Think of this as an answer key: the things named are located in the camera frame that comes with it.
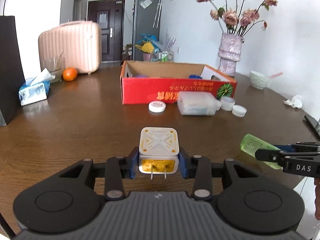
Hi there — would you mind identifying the white round jar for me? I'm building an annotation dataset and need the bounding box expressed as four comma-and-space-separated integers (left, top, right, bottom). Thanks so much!
220, 96, 235, 112

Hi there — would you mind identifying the person right hand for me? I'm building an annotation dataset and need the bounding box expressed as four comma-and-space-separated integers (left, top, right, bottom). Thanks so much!
314, 178, 320, 220

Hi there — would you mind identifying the red cardboard box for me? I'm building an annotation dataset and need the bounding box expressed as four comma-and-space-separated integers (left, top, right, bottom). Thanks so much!
120, 61, 238, 105

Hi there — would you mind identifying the dried pink rose bouquet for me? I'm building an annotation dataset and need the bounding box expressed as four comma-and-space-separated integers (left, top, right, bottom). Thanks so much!
195, 0, 278, 38

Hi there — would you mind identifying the green translucent bottle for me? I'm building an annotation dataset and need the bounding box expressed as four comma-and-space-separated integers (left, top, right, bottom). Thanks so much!
240, 134, 280, 158

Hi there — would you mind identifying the blue tissue pack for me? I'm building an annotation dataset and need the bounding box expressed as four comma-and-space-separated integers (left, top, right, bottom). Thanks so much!
18, 68, 55, 106

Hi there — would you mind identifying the purple flower-shaped object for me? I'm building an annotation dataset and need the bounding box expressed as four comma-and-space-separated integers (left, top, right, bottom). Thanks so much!
134, 75, 148, 78

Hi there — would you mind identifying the clear glass cup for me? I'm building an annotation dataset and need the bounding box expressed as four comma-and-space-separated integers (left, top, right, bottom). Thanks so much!
41, 56, 65, 82

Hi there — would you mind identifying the orange fruit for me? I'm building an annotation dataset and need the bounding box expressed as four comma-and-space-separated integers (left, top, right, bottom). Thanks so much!
62, 67, 78, 82

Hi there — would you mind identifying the yellow blue bags pile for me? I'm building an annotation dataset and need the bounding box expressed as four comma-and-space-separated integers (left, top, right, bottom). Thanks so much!
135, 34, 163, 54

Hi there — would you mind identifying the grey refrigerator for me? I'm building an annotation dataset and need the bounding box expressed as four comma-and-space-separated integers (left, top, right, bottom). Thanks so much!
132, 0, 161, 61

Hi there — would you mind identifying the white yellow power adapter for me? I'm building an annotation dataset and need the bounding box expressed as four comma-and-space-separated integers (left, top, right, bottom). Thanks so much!
138, 127, 180, 180

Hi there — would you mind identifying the dark brown entrance door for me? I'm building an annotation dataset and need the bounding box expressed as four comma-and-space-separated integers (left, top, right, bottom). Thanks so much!
88, 0, 125, 62

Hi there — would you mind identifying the pink spoon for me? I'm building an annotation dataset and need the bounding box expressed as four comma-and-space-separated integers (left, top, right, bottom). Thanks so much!
268, 72, 283, 79

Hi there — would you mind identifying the white ribbed lid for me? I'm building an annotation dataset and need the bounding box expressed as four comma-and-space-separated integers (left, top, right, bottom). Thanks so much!
232, 105, 247, 118

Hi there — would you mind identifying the pink ceramic vase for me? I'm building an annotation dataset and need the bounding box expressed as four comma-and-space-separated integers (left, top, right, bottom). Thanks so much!
218, 33, 244, 77

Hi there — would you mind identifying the blue flower-shaped lid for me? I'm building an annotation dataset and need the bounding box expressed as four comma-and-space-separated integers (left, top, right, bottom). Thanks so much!
189, 75, 202, 79

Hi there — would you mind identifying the pink suitcase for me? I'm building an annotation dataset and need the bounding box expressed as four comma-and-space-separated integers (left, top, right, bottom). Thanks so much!
38, 21, 102, 74

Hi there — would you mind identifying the pale green ceramic bowl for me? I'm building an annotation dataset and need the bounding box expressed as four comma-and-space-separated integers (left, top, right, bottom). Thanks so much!
249, 71, 270, 90

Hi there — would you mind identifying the black paper bag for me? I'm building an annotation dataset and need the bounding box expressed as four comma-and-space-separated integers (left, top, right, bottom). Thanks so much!
0, 16, 25, 127

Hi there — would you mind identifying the wire storage cart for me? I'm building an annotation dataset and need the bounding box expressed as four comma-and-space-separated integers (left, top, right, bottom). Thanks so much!
151, 50, 174, 62

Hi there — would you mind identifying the white round lid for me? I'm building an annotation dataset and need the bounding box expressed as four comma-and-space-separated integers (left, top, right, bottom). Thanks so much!
148, 101, 167, 113

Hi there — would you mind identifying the translucent plastic box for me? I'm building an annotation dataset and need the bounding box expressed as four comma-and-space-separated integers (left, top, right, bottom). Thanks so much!
177, 91, 222, 116

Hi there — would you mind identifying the crumpled white tissue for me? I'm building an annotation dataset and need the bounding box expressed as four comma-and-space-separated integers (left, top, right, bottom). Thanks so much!
284, 95, 303, 109

